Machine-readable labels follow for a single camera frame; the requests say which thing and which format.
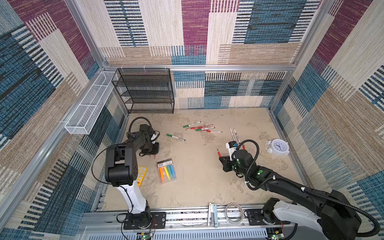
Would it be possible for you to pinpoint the brown capped white marker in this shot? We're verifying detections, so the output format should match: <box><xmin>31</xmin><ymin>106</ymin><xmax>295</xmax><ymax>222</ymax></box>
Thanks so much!
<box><xmin>234</xmin><ymin>129</ymin><xmax>241</xmax><ymax>143</ymax></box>

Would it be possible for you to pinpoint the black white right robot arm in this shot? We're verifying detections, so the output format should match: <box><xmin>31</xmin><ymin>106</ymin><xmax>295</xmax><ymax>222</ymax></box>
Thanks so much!
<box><xmin>219</xmin><ymin>141</ymin><xmax>381</xmax><ymax>240</ymax></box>

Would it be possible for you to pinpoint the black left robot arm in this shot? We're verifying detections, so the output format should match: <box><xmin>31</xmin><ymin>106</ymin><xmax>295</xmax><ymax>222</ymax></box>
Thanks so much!
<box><xmin>91</xmin><ymin>117</ymin><xmax>160</xmax><ymax>229</ymax></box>

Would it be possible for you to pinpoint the yellow calculator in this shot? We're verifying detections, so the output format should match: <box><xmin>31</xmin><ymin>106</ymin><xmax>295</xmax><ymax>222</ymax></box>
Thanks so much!
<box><xmin>137</xmin><ymin>166</ymin><xmax>148</xmax><ymax>187</ymax></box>

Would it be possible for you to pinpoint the highlighter pack in clear case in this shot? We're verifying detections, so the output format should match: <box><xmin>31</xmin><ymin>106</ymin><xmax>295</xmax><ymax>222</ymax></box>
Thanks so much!
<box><xmin>157</xmin><ymin>159</ymin><xmax>177</xmax><ymax>184</ymax></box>

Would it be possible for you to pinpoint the green marker top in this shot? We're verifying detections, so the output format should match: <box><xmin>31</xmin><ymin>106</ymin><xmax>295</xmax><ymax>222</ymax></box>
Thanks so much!
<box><xmin>183</xmin><ymin>121</ymin><xmax>201</xmax><ymax>128</ymax></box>

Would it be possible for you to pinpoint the white alarm clock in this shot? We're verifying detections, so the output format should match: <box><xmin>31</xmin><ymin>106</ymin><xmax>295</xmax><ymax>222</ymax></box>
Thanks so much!
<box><xmin>265</xmin><ymin>139</ymin><xmax>290</xmax><ymax>156</ymax></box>

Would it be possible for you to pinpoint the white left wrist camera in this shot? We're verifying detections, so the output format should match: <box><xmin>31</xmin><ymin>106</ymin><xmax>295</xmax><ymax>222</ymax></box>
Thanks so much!
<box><xmin>151</xmin><ymin>132</ymin><xmax>158</xmax><ymax>142</ymax></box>

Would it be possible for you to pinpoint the black wire mesh shelf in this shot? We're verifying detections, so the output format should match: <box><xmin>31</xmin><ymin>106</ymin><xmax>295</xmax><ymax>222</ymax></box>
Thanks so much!
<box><xmin>112</xmin><ymin>68</ymin><xmax>175</xmax><ymax>114</ymax></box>

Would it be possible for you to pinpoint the metal bracket on rail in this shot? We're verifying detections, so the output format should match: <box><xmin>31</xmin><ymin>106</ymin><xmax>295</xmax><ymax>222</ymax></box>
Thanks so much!
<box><xmin>207</xmin><ymin>203</ymin><xmax>219</xmax><ymax>228</ymax></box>

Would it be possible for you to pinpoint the coiled clear cable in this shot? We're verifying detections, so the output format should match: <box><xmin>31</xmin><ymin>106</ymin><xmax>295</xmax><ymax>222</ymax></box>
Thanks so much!
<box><xmin>224</xmin><ymin>202</ymin><xmax>245</xmax><ymax>224</ymax></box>

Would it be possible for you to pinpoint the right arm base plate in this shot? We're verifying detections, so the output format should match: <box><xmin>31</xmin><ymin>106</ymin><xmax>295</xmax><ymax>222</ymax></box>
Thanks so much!
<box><xmin>244</xmin><ymin>209</ymin><xmax>291</xmax><ymax>226</ymax></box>

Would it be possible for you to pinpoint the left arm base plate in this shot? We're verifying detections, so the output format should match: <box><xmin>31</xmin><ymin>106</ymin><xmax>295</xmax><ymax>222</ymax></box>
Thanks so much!
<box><xmin>123</xmin><ymin>212</ymin><xmax>167</xmax><ymax>230</ymax></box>

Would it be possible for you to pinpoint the white wire mesh basket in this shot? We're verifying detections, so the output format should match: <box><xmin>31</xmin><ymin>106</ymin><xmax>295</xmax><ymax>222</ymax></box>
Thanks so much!
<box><xmin>65</xmin><ymin>72</ymin><xmax>115</xmax><ymax>135</ymax></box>

